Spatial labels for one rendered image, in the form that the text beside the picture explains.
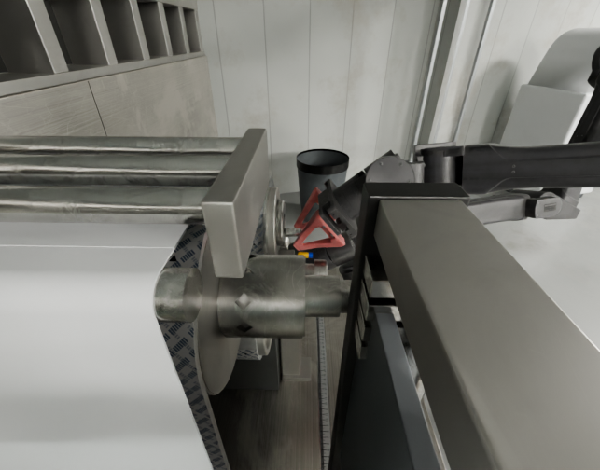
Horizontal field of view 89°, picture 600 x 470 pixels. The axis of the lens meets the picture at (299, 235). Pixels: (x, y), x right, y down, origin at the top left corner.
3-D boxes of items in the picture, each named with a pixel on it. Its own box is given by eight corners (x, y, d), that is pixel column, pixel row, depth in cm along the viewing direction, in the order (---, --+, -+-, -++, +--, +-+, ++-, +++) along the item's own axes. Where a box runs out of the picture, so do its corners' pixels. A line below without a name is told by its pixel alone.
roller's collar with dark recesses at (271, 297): (304, 356, 23) (305, 295, 19) (225, 355, 23) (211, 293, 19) (304, 296, 28) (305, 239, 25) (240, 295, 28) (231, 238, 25)
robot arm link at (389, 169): (451, 200, 46) (453, 141, 44) (472, 215, 35) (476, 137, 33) (369, 204, 49) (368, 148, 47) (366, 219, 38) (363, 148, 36)
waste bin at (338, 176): (337, 202, 325) (341, 147, 292) (349, 226, 286) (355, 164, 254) (293, 206, 320) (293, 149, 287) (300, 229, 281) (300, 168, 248)
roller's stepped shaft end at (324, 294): (383, 326, 23) (390, 297, 21) (304, 325, 23) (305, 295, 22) (375, 297, 26) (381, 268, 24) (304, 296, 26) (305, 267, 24)
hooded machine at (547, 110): (537, 175, 389) (603, 28, 304) (591, 198, 335) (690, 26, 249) (484, 182, 372) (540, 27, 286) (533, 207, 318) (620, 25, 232)
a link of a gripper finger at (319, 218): (308, 243, 55) (351, 214, 52) (308, 269, 49) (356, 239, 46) (283, 218, 52) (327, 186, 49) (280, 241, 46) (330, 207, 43)
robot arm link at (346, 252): (351, 223, 60) (353, 235, 55) (366, 251, 62) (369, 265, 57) (320, 237, 62) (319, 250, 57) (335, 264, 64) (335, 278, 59)
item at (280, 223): (285, 190, 49) (286, 224, 55) (272, 190, 49) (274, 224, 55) (281, 221, 44) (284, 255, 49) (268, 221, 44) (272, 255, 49)
